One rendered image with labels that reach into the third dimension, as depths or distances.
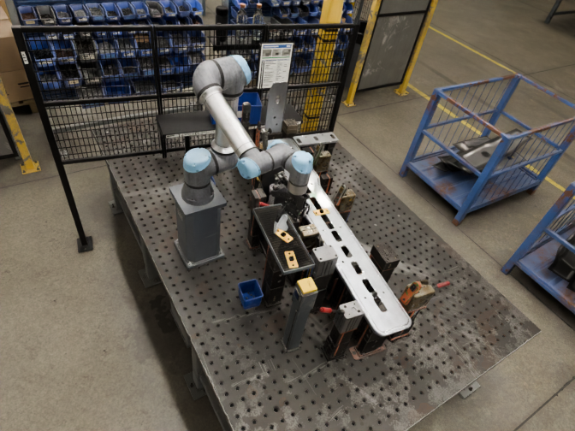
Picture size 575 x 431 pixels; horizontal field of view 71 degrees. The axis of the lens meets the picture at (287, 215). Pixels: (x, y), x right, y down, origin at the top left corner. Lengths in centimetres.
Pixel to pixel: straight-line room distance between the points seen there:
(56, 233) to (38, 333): 83
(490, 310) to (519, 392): 88
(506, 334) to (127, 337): 216
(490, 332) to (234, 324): 130
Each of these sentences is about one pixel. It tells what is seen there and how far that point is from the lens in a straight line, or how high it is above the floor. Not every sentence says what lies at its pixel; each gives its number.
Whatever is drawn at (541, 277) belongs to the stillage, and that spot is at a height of 19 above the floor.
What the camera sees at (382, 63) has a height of 47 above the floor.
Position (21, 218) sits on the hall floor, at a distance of 366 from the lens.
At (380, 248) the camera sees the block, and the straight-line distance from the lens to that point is 197.
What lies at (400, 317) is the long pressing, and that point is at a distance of 180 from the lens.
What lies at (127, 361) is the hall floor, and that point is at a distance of 273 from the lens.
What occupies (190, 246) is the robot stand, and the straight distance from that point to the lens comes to 207.
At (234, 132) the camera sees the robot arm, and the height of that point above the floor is 161.
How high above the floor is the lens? 241
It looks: 44 degrees down
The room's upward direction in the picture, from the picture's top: 11 degrees clockwise
